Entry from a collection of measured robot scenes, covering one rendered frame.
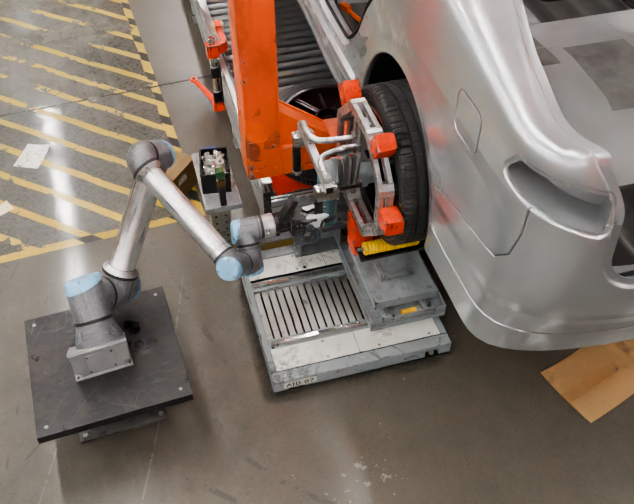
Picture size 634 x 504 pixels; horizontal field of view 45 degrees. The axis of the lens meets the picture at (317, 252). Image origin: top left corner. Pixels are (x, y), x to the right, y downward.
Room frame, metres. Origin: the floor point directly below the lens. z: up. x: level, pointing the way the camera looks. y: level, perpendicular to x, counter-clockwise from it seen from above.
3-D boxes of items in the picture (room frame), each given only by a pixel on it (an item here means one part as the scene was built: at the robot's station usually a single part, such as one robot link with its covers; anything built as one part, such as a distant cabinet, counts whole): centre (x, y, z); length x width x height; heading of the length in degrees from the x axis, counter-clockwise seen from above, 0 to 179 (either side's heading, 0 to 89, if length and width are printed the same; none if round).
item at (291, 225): (2.12, 0.11, 0.80); 0.12 x 0.08 x 0.09; 106
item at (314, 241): (2.67, -0.06, 0.26); 0.42 x 0.18 x 0.35; 106
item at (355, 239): (2.39, -0.22, 0.48); 0.16 x 0.12 x 0.17; 106
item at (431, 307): (2.43, -0.35, 0.13); 0.50 x 0.36 x 0.10; 16
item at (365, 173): (2.36, -0.12, 0.85); 0.21 x 0.14 x 0.14; 106
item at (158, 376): (1.86, 0.87, 0.15); 0.60 x 0.60 x 0.30; 19
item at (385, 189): (2.38, -0.19, 0.85); 0.54 x 0.07 x 0.54; 16
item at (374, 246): (2.30, -0.32, 0.51); 0.29 x 0.06 x 0.06; 106
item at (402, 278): (2.43, -0.35, 0.32); 0.40 x 0.30 x 0.28; 16
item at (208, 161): (2.78, 0.48, 0.51); 0.20 x 0.14 x 0.13; 8
